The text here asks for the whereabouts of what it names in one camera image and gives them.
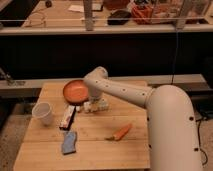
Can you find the small white plastic bottle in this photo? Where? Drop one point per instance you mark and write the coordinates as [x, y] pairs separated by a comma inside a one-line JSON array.
[[98, 105]]

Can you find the black and white snack bar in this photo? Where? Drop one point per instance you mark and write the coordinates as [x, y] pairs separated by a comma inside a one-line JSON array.
[[66, 119]]

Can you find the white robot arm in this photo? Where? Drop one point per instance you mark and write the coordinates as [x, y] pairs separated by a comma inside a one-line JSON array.
[[173, 138]]

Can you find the orange round bowl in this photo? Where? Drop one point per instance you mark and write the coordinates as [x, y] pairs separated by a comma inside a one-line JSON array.
[[75, 92]]

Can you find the orange toy carrot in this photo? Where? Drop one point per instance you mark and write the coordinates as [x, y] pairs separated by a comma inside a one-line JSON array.
[[118, 135]]

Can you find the white paper cup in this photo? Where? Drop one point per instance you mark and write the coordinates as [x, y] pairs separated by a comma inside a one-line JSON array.
[[43, 112]]

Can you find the black object on back bench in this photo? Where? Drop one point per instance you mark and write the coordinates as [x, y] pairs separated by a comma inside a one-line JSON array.
[[119, 17]]

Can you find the blue sponge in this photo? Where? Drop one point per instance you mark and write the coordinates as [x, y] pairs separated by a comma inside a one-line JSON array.
[[68, 145]]

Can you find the orange crate on back bench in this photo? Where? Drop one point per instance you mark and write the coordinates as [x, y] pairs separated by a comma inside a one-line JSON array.
[[142, 15]]

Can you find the white paper sheet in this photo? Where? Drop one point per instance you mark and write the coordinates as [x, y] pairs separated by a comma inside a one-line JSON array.
[[76, 8]]

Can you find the grey metal post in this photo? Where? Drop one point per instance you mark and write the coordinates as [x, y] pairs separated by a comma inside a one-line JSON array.
[[182, 18], [88, 14]]

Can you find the metal clamp bracket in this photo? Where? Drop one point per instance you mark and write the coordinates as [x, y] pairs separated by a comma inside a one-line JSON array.
[[9, 80]]

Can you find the grey metal post right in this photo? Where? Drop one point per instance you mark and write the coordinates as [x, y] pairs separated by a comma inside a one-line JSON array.
[[182, 18]]

